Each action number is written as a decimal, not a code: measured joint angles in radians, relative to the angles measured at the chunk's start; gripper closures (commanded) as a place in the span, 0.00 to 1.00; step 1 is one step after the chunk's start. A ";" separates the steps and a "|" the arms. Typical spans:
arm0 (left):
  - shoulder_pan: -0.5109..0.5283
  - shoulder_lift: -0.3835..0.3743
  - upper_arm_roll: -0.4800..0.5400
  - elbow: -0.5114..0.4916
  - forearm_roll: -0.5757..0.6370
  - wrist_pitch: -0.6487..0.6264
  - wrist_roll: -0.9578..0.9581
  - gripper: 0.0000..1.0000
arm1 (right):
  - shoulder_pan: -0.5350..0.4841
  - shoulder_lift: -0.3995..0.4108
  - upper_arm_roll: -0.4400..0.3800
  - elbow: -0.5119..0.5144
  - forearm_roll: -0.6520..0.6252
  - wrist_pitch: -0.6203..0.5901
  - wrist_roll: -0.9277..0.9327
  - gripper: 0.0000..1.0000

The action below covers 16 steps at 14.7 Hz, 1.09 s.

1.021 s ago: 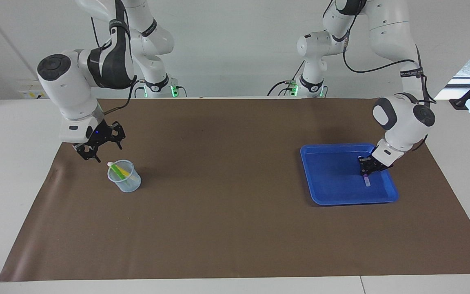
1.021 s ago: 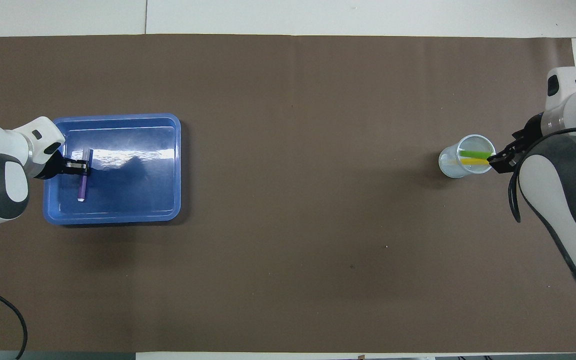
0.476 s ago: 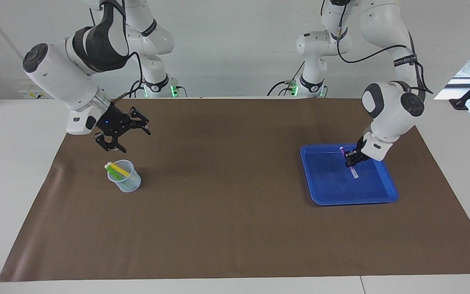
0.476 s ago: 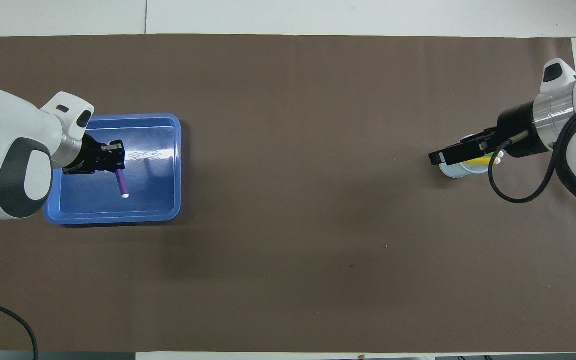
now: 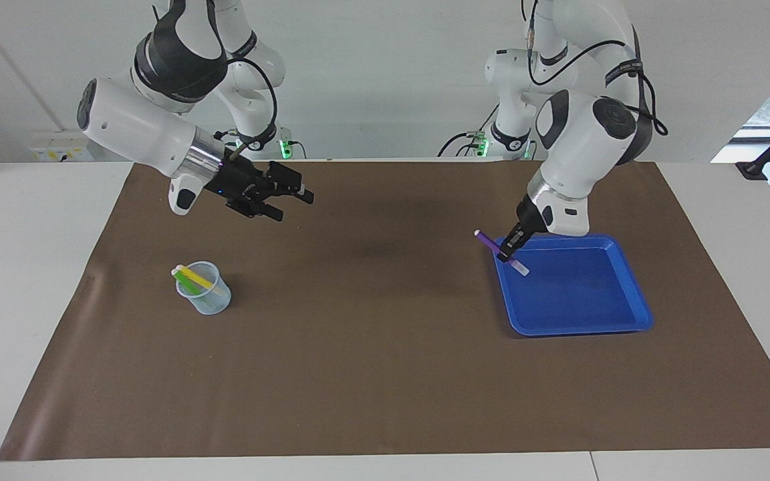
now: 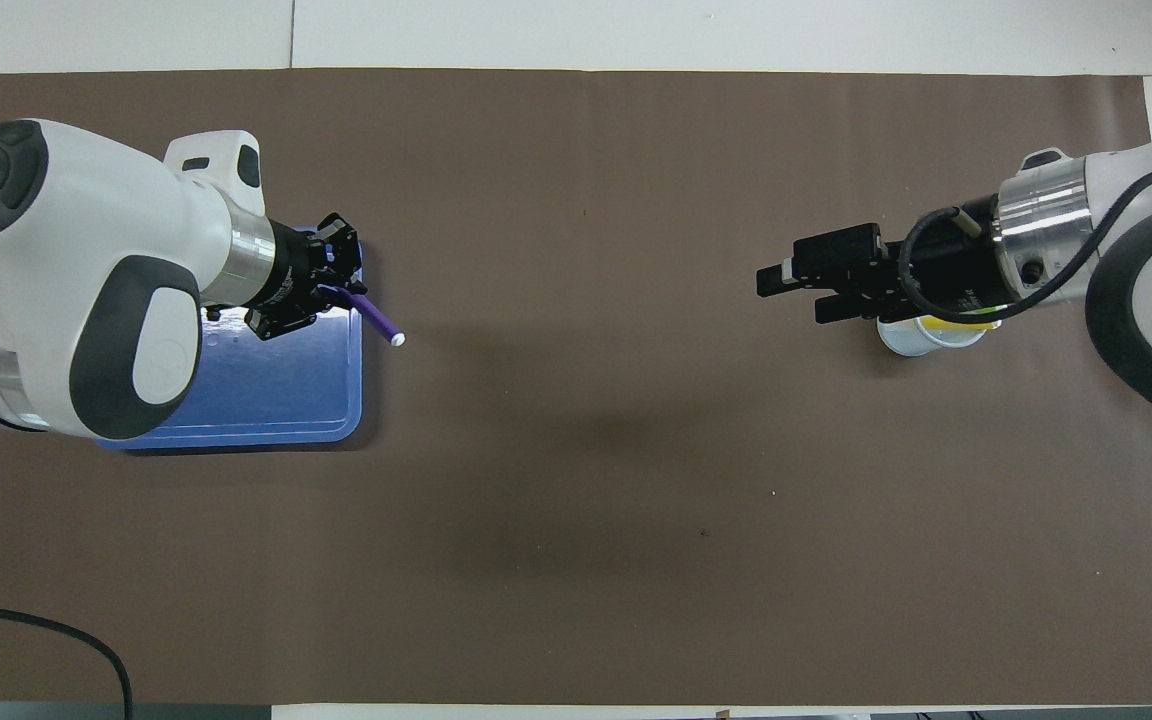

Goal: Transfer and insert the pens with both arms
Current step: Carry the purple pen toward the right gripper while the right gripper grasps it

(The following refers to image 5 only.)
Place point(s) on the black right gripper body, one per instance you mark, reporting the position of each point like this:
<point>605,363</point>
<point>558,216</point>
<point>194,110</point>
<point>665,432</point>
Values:
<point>244,184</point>

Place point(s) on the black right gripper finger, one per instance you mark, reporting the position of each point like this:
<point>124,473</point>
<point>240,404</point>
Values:
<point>270,211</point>
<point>291,184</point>

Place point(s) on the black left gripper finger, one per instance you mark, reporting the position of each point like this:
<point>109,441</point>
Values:
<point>517,242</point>
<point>504,252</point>

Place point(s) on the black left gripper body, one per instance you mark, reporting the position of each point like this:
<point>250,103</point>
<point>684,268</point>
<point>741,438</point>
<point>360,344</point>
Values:
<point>527,224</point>

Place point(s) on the purple highlighter pen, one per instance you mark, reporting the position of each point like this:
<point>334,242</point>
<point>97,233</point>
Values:
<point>487,240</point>

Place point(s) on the yellow highlighter pen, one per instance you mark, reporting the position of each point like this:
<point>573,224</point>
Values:
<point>198,278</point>

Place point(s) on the green highlighter pen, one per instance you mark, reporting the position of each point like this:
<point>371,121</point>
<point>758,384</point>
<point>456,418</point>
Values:
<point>184,282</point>

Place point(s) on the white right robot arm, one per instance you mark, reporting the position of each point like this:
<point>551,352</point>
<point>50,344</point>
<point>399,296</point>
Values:
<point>138,127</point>

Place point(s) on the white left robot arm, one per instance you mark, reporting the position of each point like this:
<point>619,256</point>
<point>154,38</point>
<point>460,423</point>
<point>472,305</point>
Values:
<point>579,140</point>

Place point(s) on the blue plastic tray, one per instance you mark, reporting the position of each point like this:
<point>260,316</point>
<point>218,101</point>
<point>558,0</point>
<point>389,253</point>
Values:
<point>579,300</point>

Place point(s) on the clear plastic cup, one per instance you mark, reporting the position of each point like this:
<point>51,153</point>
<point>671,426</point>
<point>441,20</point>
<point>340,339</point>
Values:
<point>216,302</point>

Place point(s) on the brown table mat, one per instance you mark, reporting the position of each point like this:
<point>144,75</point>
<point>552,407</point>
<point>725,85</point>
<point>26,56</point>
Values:
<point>371,374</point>

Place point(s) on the white wall socket box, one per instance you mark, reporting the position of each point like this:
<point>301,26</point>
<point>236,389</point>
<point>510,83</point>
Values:
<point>51,148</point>

